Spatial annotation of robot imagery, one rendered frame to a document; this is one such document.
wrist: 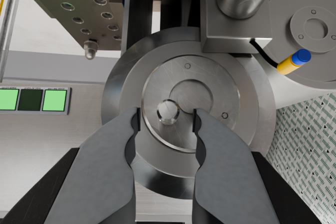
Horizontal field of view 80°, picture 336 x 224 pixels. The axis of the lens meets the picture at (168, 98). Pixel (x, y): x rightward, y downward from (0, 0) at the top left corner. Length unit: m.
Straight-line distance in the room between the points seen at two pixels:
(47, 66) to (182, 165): 3.41
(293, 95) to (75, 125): 0.46
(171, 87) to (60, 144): 0.44
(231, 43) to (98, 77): 3.13
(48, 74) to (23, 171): 2.93
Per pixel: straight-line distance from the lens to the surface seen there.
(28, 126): 0.60
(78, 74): 3.34
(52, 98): 0.58
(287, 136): 0.39
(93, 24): 0.50
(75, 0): 0.45
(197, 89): 0.15
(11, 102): 0.63
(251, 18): 0.18
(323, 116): 0.32
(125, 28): 0.21
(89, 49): 0.57
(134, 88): 0.17
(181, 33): 0.19
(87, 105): 0.54
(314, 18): 0.25
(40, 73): 3.53
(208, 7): 0.17
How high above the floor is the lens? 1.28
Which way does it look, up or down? 12 degrees down
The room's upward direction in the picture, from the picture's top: 179 degrees counter-clockwise
